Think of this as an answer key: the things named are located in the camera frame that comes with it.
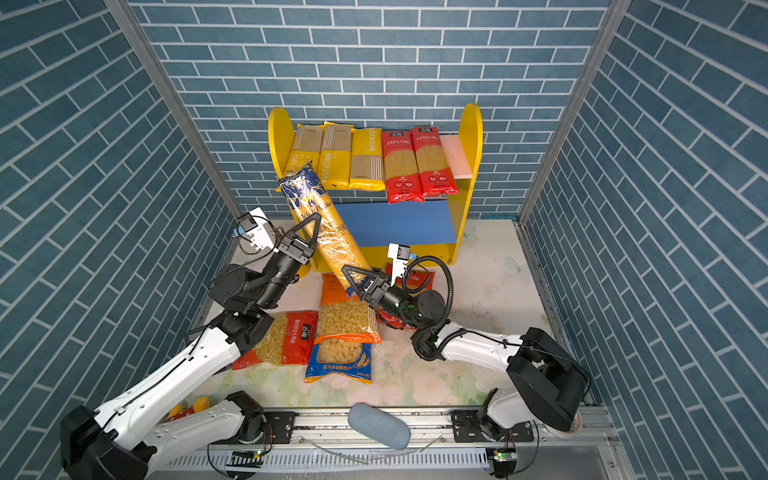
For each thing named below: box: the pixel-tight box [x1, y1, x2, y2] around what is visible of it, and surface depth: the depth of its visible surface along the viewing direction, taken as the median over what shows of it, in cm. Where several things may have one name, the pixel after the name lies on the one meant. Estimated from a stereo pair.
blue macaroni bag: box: [304, 342, 373, 385], surface depth 83 cm
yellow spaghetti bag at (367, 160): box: [349, 128, 386, 191], surface depth 78 cm
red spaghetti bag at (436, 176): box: [411, 127, 460, 197], surface depth 77 cm
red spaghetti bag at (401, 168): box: [382, 130, 425, 205], surface depth 75 cm
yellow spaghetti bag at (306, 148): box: [282, 124, 323, 177], surface depth 82 cm
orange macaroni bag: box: [313, 273, 382, 345], surface depth 86 cm
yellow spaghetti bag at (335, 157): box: [318, 121, 354, 190], surface depth 80 cm
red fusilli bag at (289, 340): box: [232, 310, 319, 371], surface depth 86 cm
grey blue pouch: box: [347, 403, 411, 450], surface depth 74 cm
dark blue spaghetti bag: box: [277, 161, 372, 297], surface depth 61 cm
